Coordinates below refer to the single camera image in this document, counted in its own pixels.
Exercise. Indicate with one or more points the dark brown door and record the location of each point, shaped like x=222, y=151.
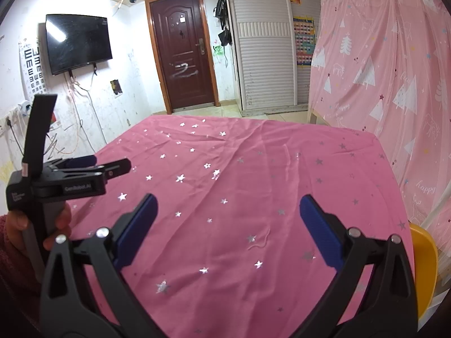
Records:
x=183, y=52

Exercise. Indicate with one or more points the round white wall device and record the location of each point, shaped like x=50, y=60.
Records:
x=24, y=107

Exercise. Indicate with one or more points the white power strip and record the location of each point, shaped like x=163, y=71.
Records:
x=8, y=121

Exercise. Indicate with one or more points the white louvered wardrobe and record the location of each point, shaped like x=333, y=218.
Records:
x=264, y=60

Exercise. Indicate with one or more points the black hanging bag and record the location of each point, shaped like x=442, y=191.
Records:
x=224, y=38
x=222, y=7

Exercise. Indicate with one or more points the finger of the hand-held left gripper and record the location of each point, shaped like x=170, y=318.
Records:
x=116, y=169
x=81, y=160

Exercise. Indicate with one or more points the eye chart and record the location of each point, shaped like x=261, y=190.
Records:
x=33, y=70

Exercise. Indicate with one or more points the wall-mounted black television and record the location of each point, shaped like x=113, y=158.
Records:
x=79, y=42

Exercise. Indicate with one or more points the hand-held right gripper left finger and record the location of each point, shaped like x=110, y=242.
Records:
x=141, y=225

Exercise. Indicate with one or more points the white chair with yellow seat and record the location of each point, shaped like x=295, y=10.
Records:
x=424, y=253

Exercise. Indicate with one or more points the pink star tablecloth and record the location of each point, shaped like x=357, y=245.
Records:
x=246, y=183

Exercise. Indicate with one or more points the colourful grid wall poster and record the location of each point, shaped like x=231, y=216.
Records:
x=303, y=42

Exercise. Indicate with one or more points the bed with pink cover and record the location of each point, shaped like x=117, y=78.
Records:
x=387, y=60

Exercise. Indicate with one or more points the person's left hand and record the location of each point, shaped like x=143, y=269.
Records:
x=63, y=221

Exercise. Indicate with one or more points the open wall outlet box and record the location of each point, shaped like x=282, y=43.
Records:
x=116, y=87

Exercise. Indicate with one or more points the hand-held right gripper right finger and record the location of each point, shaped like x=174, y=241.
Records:
x=320, y=229

